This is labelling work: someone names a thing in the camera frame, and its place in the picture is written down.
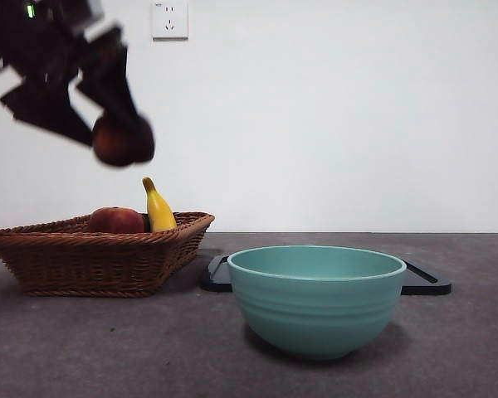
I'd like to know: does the white wall socket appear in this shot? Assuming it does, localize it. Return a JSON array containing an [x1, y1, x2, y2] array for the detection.
[[151, 1, 189, 42]]

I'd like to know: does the brown wicker basket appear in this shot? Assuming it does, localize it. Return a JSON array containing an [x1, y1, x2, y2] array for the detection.
[[0, 211, 216, 299]]

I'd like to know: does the dark red plum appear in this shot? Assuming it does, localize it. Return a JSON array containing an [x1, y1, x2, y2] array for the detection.
[[91, 114, 156, 168]]

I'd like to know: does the red orange peach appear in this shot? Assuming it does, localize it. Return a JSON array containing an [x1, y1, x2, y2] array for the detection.
[[86, 206, 145, 235]]

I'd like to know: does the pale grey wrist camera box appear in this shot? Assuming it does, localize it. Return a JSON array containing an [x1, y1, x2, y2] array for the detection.
[[85, 0, 105, 26]]

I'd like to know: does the yellow banana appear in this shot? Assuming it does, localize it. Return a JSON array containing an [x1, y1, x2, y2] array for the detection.
[[141, 177, 178, 233]]

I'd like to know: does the teal ceramic bowl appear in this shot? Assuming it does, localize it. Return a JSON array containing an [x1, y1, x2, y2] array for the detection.
[[227, 245, 407, 361]]

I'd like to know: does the black rectangular tray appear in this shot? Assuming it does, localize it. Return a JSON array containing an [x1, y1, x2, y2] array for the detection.
[[198, 255, 452, 296]]

